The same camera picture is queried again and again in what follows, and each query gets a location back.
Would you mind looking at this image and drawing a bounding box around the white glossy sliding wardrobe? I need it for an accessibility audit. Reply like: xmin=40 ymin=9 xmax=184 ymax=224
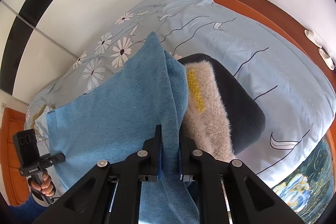
xmin=0 ymin=0 xmax=160 ymax=104

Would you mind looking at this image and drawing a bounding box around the white slipper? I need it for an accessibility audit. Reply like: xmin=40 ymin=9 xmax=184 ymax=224
xmin=318 ymin=48 xmax=336 ymax=70
xmin=304 ymin=29 xmax=323 ymax=48

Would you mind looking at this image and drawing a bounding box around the blue terry shirt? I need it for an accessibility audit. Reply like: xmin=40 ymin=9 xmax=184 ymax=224
xmin=46 ymin=31 xmax=200 ymax=224

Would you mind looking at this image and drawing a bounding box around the orange wooden headboard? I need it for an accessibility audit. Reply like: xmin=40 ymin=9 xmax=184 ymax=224
xmin=0 ymin=107 xmax=34 ymax=207

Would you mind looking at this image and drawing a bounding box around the person's left forearm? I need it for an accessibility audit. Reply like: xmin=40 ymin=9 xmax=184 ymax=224
xmin=7 ymin=193 xmax=51 ymax=224

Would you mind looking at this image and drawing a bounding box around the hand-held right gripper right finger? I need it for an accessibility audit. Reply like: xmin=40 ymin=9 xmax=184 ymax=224
xmin=178 ymin=132 xmax=302 ymax=224

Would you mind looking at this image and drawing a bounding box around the orange wooden bed frame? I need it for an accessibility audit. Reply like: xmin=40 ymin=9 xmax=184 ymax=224
xmin=173 ymin=0 xmax=336 ymax=109

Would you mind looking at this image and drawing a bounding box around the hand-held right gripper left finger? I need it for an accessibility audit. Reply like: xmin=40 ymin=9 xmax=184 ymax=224
xmin=34 ymin=124 xmax=163 ymax=224

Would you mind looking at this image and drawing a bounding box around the dark green printed blanket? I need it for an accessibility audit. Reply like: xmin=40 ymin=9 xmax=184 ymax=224
xmin=272 ymin=135 xmax=332 ymax=222

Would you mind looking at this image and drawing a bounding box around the black folded garment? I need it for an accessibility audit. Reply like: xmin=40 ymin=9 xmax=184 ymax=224
xmin=181 ymin=53 xmax=266 ymax=156

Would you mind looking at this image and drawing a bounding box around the light blue floral bed sheet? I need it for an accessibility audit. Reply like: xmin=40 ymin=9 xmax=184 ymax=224
xmin=25 ymin=0 xmax=336 ymax=188

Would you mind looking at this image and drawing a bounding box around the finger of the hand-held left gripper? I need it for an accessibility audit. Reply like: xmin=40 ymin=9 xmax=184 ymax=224
xmin=49 ymin=153 xmax=66 ymax=164

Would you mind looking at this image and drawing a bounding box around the person's left hand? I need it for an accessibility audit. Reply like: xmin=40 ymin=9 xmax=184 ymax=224
xmin=28 ymin=169 xmax=57 ymax=199

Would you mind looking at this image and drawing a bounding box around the fuzzy beige sweater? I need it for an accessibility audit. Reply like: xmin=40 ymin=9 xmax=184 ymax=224
xmin=181 ymin=61 xmax=235 ymax=161

